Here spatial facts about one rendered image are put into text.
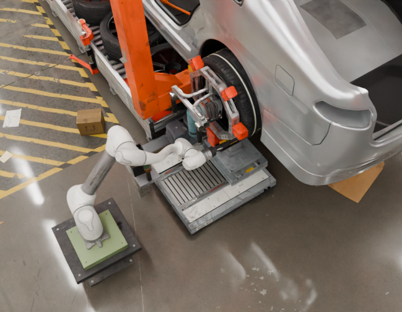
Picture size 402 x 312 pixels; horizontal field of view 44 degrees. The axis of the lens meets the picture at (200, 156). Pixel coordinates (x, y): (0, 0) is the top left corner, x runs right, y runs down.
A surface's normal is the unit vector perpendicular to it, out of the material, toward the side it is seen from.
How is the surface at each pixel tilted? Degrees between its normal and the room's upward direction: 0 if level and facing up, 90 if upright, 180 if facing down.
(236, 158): 0
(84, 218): 6
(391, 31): 22
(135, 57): 90
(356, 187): 2
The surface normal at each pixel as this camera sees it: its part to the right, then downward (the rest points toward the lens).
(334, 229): -0.04, -0.60
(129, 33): 0.54, 0.66
